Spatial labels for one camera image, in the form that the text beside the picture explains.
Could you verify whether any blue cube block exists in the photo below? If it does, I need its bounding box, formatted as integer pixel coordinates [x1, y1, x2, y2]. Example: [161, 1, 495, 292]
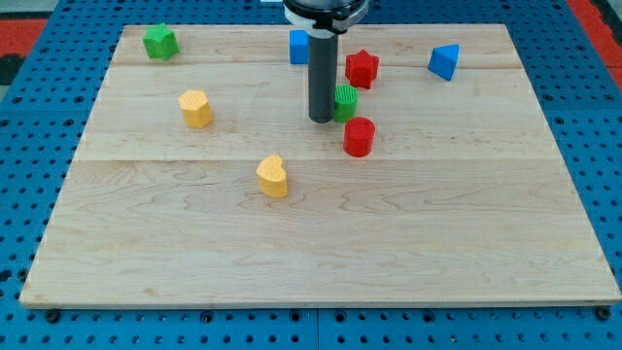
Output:
[289, 30, 309, 65]

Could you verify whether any yellow hexagon block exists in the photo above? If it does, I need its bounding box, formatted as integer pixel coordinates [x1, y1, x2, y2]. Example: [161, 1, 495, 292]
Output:
[178, 89, 213, 128]

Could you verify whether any red star block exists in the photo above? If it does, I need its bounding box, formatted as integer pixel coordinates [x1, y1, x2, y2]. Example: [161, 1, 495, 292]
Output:
[345, 50, 380, 89]

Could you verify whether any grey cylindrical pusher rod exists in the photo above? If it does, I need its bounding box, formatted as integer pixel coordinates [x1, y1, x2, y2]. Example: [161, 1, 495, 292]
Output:
[308, 30, 338, 123]

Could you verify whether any wooden board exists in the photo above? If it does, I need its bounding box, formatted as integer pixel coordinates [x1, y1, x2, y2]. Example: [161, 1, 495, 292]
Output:
[20, 24, 621, 309]

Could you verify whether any red cylinder block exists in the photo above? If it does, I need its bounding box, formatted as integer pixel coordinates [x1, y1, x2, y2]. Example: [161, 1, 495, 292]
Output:
[343, 117, 376, 158]

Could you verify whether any yellow heart block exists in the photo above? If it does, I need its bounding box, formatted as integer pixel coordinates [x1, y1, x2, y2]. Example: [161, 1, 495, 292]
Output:
[256, 155, 288, 198]

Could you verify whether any blue triangle block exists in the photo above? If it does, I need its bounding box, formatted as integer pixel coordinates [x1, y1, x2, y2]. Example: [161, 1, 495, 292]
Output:
[428, 44, 460, 81]

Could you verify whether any green star block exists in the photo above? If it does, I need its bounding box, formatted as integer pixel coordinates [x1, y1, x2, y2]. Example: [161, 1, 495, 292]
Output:
[143, 23, 179, 61]

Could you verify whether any green circle block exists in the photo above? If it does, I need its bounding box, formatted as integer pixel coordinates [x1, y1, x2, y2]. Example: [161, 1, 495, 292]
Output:
[333, 85, 359, 123]

